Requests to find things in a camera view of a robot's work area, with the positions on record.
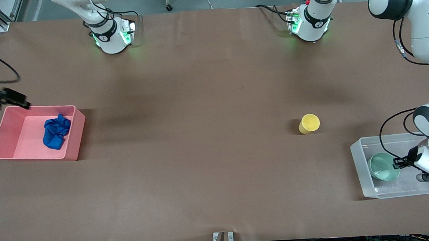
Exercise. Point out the mint green bowl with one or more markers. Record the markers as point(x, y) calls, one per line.
point(382, 166)

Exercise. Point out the blue cloth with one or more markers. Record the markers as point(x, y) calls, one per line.
point(55, 134)

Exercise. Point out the yellow plastic cup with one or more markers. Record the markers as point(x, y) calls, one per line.
point(309, 123)

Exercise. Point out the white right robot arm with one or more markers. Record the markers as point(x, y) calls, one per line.
point(109, 39)

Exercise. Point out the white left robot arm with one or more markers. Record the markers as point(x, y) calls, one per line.
point(428, 24)

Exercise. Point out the clear plastic box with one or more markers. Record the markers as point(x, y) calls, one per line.
point(364, 171)

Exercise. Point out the pink plastic bin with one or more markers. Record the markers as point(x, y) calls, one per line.
point(20, 136)

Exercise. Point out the black caster wheel leg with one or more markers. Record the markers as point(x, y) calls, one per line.
point(169, 7)

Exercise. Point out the brown paper table cover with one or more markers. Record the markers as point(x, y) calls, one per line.
point(213, 98)

